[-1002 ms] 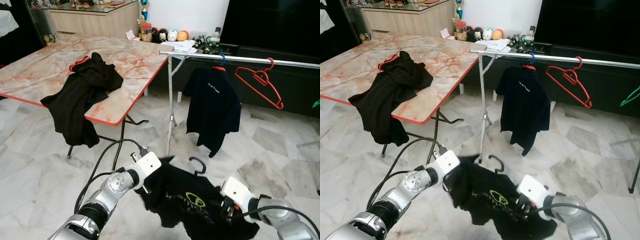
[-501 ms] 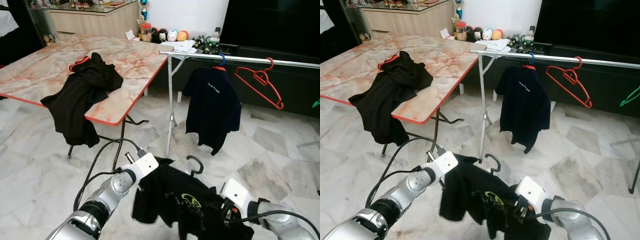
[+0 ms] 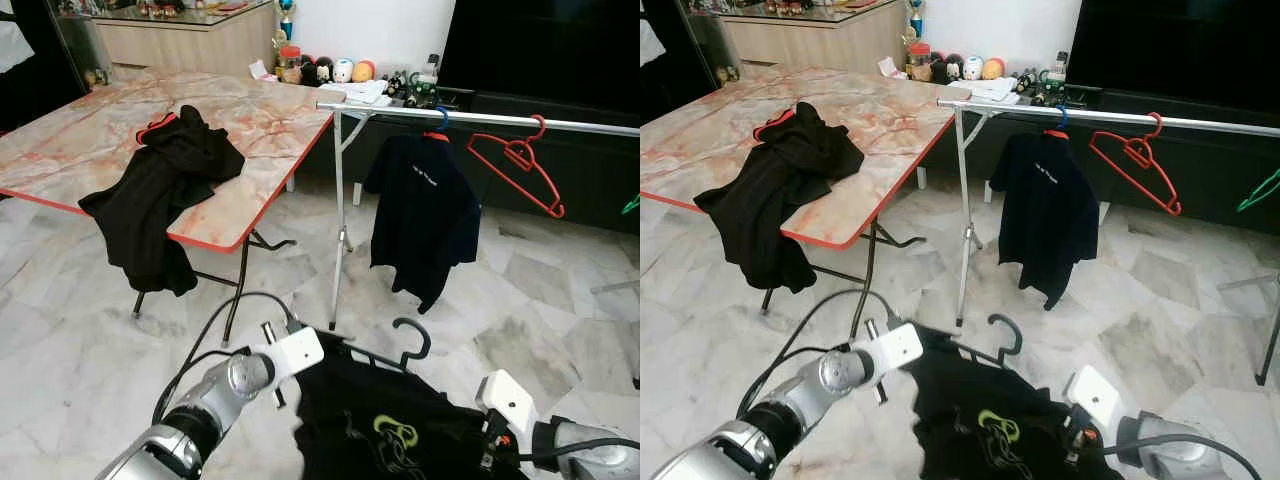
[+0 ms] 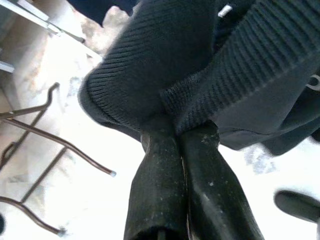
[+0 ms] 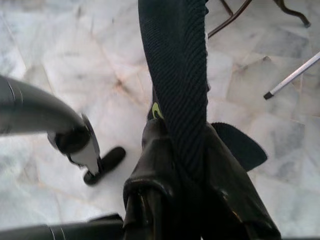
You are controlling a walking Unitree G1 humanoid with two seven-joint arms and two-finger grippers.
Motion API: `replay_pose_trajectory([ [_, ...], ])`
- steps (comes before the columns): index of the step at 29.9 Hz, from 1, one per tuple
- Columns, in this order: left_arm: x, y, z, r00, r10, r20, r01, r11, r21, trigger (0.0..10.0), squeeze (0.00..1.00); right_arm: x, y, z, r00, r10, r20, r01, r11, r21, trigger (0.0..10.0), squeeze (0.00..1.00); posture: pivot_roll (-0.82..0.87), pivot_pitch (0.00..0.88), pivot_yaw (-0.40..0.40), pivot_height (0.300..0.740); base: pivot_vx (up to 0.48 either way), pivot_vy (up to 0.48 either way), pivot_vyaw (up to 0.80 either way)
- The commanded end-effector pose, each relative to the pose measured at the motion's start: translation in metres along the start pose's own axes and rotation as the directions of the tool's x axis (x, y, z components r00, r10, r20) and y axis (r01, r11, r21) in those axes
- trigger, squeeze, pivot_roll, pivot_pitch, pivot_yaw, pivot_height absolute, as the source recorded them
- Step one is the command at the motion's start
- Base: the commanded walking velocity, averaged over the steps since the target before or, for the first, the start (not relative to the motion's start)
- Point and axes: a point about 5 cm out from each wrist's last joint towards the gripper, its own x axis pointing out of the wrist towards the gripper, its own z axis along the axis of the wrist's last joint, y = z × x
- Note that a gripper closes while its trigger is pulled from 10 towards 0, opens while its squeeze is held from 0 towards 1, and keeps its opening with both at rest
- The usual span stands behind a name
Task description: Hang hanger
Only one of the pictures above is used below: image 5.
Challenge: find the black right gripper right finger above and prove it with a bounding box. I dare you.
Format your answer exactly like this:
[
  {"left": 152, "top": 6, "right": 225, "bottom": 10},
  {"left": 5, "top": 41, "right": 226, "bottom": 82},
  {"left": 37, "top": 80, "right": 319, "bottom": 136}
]
[{"left": 199, "top": 123, "right": 282, "bottom": 240}]

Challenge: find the silver metal clothes rack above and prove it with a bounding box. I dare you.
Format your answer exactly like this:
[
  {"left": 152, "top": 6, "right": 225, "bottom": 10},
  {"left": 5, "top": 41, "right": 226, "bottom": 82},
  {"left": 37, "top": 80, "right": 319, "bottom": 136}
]
[{"left": 263, "top": 51, "right": 320, "bottom": 100}]

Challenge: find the marble pattern folding table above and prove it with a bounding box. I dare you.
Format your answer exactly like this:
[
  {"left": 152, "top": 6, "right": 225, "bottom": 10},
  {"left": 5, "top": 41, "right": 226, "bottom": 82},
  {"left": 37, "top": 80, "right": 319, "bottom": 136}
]
[{"left": 207, "top": 0, "right": 312, "bottom": 39}]

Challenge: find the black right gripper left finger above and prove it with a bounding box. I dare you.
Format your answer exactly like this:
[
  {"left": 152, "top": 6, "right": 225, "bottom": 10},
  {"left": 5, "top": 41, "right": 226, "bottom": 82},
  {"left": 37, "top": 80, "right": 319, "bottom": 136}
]
[{"left": 122, "top": 118, "right": 183, "bottom": 240}]

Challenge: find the black shirt with green print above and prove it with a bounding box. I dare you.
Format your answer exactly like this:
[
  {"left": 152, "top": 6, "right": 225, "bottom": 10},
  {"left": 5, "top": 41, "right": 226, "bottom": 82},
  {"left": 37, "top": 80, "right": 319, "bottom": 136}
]
[{"left": 137, "top": 0, "right": 268, "bottom": 226}]

